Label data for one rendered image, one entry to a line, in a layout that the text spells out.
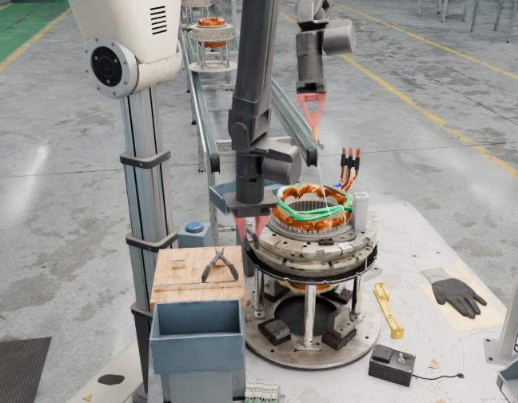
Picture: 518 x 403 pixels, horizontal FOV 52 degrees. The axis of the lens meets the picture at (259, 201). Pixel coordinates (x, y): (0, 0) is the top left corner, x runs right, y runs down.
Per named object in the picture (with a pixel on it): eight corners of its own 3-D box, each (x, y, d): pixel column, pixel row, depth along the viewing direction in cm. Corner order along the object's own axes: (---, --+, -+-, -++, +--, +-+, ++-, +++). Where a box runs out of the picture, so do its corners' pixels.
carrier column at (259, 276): (264, 313, 143) (264, 247, 133) (255, 314, 142) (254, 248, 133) (264, 308, 145) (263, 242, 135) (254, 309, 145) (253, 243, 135)
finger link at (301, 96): (328, 126, 124) (326, 85, 122) (328, 125, 117) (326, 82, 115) (299, 128, 125) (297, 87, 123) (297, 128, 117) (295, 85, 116)
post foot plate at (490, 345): (486, 363, 129) (486, 361, 129) (483, 338, 137) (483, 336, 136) (526, 370, 127) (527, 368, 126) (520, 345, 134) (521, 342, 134)
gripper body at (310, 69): (326, 91, 124) (324, 58, 123) (326, 87, 114) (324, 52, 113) (298, 93, 125) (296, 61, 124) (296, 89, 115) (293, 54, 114)
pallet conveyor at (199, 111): (321, 277, 295) (329, 144, 259) (210, 289, 287) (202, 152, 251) (203, 21, 1154) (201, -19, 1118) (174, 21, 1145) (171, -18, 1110)
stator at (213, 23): (205, 42, 413) (203, 15, 404) (231, 44, 407) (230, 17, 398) (193, 48, 395) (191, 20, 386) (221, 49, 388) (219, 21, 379)
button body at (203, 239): (215, 301, 151) (211, 223, 140) (209, 316, 145) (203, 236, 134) (191, 297, 153) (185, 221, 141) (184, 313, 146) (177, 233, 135)
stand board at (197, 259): (245, 307, 107) (245, 297, 106) (150, 312, 106) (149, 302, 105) (241, 253, 125) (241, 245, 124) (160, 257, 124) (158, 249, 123)
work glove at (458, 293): (497, 317, 144) (499, 310, 143) (451, 322, 142) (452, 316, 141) (454, 267, 165) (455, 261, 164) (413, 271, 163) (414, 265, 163)
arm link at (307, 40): (300, 33, 121) (292, 29, 116) (329, 29, 119) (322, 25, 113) (301, 64, 122) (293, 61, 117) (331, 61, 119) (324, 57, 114)
